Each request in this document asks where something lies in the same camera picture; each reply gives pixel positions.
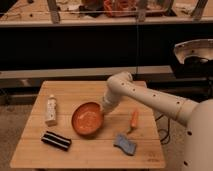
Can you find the white robot base shell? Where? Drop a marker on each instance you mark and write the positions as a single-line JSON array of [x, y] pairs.
[[194, 59]]

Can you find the wooden workbench shelf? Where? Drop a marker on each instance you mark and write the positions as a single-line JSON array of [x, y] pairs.
[[35, 13]]

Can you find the orange toy carrot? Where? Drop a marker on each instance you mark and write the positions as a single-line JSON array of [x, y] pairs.
[[133, 121]]

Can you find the white bottle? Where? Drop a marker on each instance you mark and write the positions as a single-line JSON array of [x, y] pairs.
[[50, 115]]

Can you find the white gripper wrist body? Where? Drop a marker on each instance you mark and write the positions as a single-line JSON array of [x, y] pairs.
[[110, 101]]

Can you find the black striped eraser block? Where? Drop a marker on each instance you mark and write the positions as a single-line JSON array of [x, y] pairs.
[[56, 140]]

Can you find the orange ceramic bowl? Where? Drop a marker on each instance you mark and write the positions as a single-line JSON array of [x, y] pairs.
[[87, 119]]

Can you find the blue sponge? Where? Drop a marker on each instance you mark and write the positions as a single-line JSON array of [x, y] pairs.
[[127, 146]]

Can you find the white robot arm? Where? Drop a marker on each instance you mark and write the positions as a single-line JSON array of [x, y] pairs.
[[196, 117]]

